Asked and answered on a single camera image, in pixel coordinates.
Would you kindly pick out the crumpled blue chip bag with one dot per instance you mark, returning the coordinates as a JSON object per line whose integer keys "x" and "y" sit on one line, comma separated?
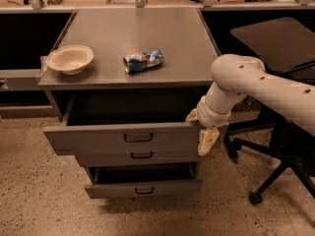
{"x": 140, "y": 62}

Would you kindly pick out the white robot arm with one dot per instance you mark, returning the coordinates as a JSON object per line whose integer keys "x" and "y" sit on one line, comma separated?
{"x": 234, "y": 78}

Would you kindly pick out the black office chair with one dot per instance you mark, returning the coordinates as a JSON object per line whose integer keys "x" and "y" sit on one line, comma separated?
{"x": 284, "y": 45}

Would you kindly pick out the grey drawer cabinet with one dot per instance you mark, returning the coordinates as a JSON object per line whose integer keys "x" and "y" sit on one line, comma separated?
{"x": 107, "y": 94}

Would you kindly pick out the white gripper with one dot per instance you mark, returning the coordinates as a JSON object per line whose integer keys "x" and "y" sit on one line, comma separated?
{"x": 212, "y": 116}

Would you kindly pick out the grey top drawer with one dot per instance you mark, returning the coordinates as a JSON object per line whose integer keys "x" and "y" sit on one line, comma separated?
{"x": 68, "y": 139}

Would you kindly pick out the white bowl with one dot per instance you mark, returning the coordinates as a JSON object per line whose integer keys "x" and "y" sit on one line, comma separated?
{"x": 70, "y": 59}

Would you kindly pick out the grey bottom drawer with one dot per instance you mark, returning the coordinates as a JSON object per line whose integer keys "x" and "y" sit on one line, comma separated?
{"x": 143, "y": 180}

